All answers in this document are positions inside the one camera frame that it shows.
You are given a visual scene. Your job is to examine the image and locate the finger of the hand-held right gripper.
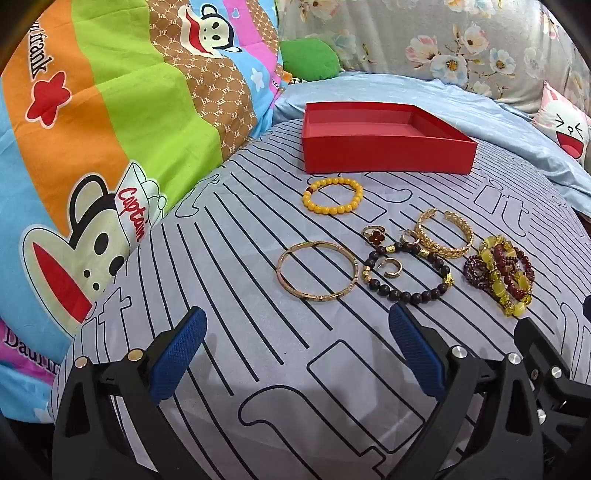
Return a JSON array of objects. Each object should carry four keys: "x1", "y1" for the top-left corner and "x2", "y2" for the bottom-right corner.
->
[{"x1": 514, "y1": 318, "x2": 591, "y2": 480}]

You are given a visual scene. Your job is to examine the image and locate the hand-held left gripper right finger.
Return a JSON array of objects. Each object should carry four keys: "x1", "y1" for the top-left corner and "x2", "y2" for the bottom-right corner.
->
[{"x1": 389, "y1": 302, "x2": 555, "y2": 480}]

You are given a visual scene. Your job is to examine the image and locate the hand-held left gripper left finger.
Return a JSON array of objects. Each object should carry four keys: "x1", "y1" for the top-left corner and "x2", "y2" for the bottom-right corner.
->
[{"x1": 52, "y1": 306, "x2": 208, "y2": 480}]

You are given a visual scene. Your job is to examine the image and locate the dark bead bracelet gold charms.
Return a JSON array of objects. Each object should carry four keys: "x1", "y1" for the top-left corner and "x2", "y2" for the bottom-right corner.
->
[{"x1": 362, "y1": 241, "x2": 455, "y2": 305}]

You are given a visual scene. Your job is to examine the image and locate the yellow-green glass bead bracelet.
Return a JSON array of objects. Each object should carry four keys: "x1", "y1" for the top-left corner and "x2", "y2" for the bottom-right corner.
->
[{"x1": 478, "y1": 235, "x2": 532, "y2": 318}]

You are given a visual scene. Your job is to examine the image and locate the small garnet bead bracelet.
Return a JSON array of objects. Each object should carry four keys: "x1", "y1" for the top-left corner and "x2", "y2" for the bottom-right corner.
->
[{"x1": 464, "y1": 253, "x2": 497, "y2": 288}]

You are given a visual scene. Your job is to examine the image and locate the gold cuff bracelet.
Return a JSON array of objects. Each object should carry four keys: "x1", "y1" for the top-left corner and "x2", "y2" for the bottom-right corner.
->
[{"x1": 414, "y1": 209, "x2": 475, "y2": 259}]

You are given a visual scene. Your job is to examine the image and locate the dark red bead bracelet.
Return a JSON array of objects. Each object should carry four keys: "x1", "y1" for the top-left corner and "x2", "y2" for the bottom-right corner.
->
[{"x1": 492, "y1": 244, "x2": 536, "y2": 296}]

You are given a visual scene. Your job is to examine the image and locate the gold ring with red clover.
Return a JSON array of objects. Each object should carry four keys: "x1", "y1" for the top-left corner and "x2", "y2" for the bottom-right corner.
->
[{"x1": 361, "y1": 225, "x2": 387, "y2": 247}]

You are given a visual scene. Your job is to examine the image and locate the thin gold bangle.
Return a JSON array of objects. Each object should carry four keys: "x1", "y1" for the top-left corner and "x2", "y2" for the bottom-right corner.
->
[{"x1": 276, "y1": 240, "x2": 359, "y2": 303}]

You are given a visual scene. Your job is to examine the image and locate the yellow bead bracelet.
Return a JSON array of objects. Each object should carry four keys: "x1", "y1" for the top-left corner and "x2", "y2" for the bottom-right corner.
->
[{"x1": 302, "y1": 176, "x2": 364, "y2": 214}]

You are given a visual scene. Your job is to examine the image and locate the red cardboard box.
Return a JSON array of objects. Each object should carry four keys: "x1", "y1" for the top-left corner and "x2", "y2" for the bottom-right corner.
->
[{"x1": 302, "y1": 102, "x2": 478, "y2": 175}]

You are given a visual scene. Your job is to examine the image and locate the pink cartoon face pillow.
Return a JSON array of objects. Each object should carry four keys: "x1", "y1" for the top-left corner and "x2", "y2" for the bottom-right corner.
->
[{"x1": 533, "y1": 80, "x2": 591, "y2": 162}]

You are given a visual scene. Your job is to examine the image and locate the light blue pillow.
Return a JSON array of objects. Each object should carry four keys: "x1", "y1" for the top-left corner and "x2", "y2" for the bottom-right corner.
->
[{"x1": 272, "y1": 71, "x2": 591, "y2": 217}]

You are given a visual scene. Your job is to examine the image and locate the cartoon monkey quilt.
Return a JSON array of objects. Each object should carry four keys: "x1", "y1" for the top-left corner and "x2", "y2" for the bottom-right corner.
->
[{"x1": 0, "y1": 0, "x2": 289, "y2": 425}]

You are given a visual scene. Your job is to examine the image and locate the green plush cushion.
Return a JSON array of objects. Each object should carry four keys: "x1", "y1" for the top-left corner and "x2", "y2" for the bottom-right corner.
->
[{"x1": 280, "y1": 39, "x2": 341, "y2": 81}]

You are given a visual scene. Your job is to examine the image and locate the grey floral bedsheet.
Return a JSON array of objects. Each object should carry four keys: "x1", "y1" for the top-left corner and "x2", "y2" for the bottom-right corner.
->
[{"x1": 274, "y1": 0, "x2": 591, "y2": 116}]

